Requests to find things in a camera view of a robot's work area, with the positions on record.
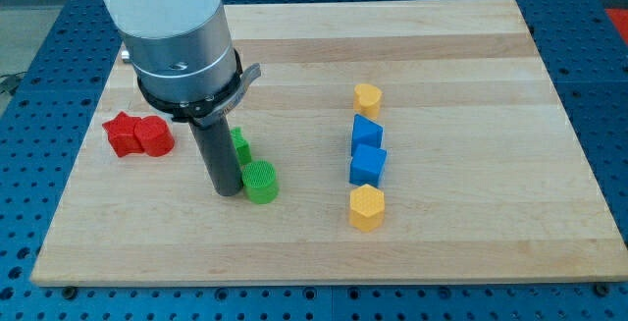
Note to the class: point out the black clamp ring with lever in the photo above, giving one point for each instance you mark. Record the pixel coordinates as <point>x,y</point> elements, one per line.
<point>198,98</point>

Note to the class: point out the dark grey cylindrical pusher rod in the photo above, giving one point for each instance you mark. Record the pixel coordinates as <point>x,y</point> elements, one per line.
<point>219,155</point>

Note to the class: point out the green star block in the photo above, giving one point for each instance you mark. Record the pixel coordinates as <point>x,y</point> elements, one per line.
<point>242,147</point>

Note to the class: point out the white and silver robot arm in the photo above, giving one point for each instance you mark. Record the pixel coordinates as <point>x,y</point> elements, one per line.
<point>187,66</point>

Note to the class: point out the red circle block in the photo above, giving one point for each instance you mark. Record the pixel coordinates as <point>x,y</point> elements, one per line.
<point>154,136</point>

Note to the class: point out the green circle block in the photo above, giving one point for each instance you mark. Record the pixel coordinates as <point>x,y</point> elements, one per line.
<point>260,182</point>

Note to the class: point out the red star block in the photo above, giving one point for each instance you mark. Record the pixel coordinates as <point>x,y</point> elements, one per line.
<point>120,134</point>

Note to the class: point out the blue triangle block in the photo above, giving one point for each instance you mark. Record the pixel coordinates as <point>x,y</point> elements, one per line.
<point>365,131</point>

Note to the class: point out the blue cube block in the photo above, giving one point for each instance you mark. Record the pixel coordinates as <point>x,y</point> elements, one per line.
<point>367,165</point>

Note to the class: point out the yellow heart block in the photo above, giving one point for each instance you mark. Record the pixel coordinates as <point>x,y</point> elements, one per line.
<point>367,100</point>

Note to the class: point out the yellow hexagon block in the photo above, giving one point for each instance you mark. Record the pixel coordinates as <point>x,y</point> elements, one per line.
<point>366,208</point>

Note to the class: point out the wooden board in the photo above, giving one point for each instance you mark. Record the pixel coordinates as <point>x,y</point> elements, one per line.
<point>485,180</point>

